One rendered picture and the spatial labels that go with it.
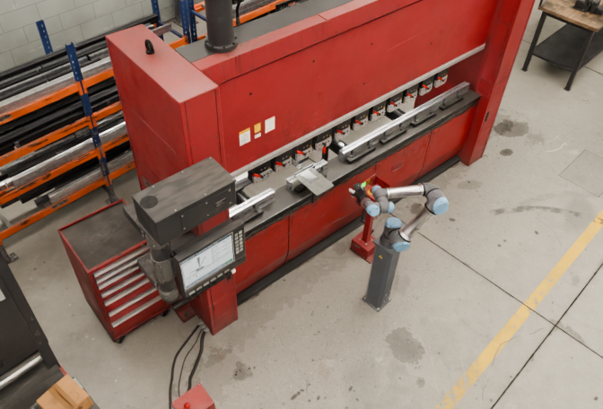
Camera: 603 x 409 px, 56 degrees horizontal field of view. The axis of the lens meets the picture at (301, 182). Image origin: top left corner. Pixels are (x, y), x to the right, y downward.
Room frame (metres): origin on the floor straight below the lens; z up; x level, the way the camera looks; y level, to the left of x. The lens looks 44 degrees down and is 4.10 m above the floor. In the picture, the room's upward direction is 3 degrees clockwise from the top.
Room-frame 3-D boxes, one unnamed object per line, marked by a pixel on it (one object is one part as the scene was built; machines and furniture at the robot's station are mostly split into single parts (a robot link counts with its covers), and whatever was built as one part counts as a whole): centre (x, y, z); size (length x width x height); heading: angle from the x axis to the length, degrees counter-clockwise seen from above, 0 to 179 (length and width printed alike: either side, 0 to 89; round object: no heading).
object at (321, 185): (3.20, -0.10, 1.00); 0.26 x 0.18 x 0.01; 42
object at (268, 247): (3.71, -0.52, 0.42); 3.00 x 0.21 x 0.83; 132
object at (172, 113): (2.79, 0.84, 1.15); 0.85 x 0.25 x 2.30; 42
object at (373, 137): (4.15, -0.95, 0.92); 1.67 x 0.06 x 0.10; 132
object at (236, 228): (2.09, 0.52, 1.42); 0.45 x 0.12 x 0.36; 133
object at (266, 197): (2.95, 0.41, 0.92); 0.50 x 0.06 x 0.10; 132
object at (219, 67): (3.74, -0.49, 2.23); 3.00 x 0.10 x 0.14; 132
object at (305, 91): (3.74, -0.49, 1.74); 3.00 x 0.08 x 0.80; 132
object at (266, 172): (3.03, 0.31, 1.26); 0.15 x 0.09 x 0.17; 132
